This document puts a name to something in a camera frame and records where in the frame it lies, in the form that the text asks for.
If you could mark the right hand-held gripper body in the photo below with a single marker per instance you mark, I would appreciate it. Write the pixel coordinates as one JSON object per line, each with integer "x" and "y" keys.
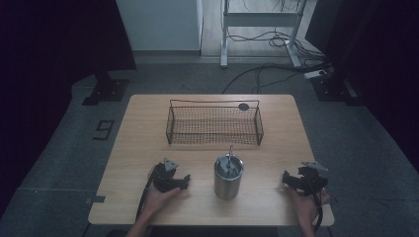
{"x": 311, "y": 180}

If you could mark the white cabinet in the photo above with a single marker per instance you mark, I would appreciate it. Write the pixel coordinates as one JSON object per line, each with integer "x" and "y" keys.
{"x": 161, "y": 24}

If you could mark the person's left hand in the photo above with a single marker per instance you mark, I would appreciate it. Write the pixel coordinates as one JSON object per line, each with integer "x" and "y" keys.
{"x": 157, "y": 199}

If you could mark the person's right hand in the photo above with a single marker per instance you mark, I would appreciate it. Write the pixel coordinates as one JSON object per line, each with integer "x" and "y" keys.
{"x": 308, "y": 207}

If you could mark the metal straw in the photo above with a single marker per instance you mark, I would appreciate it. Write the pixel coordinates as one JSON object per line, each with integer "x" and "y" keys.
{"x": 231, "y": 152}

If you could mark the steel cup with lid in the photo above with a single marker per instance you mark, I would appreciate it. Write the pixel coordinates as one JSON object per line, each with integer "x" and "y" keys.
{"x": 227, "y": 184}

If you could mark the black stand base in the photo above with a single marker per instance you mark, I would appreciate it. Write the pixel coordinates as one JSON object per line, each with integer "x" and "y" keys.
{"x": 336, "y": 89}
{"x": 107, "y": 90}

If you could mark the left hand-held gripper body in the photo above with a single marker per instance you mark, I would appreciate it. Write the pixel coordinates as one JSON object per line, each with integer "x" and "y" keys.
{"x": 164, "y": 179}

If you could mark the black tape floor mark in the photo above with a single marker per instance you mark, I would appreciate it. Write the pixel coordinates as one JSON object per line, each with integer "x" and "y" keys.
{"x": 103, "y": 130}

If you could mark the black round disc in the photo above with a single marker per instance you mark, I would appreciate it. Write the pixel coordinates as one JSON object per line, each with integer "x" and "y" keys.
{"x": 243, "y": 106}

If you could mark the grey tape piece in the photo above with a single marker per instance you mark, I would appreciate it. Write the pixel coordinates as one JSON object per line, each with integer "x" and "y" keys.
{"x": 96, "y": 199}

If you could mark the white desk frame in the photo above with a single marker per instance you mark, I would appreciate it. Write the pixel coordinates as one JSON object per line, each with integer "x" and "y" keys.
{"x": 260, "y": 19}

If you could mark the white power strip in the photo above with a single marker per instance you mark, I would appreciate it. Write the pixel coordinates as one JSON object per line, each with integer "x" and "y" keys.
{"x": 315, "y": 74}

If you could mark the black curtain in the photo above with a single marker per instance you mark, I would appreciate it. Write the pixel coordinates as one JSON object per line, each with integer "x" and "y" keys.
{"x": 378, "y": 65}
{"x": 49, "y": 65}

